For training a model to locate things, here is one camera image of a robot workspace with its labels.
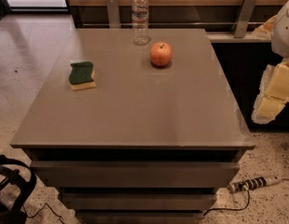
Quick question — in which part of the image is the clear plastic water bottle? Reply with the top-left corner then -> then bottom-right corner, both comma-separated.
131,0 -> 150,46

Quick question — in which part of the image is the white power strip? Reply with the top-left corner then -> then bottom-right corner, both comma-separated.
227,175 -> 282,193

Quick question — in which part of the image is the thin black floor cable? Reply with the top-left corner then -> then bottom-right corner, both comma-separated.
22,202 -> 66,224

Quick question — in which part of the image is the black power cable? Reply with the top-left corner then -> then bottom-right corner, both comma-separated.
202,189 -> 251,217

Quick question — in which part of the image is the metal bracket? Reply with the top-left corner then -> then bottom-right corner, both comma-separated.
106,0 -> 121,29
233,0 -> 257,38

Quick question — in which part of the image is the grey drawer cabinet table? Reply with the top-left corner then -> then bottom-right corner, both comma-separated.
12,29 -> 252,224

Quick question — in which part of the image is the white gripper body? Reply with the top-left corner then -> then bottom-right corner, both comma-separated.
271,0 -> 289,59

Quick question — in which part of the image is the red apple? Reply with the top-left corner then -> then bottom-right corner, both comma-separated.
150,42 -> 172,67

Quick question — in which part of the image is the green and yellow sponge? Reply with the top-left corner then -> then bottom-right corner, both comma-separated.
69,62 -> 96,91

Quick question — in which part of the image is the left metal bracket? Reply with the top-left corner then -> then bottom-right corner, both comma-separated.
106,0 -> 121,29

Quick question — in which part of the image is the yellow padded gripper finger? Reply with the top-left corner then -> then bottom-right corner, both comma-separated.
252,15 -> 277,38
251,60 -> 289,124

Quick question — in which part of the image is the right metal bracket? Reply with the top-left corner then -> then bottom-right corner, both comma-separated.
233,0 -> 257,38

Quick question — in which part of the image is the wooden wall counter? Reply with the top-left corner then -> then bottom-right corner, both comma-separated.
66,0 -> 288,38

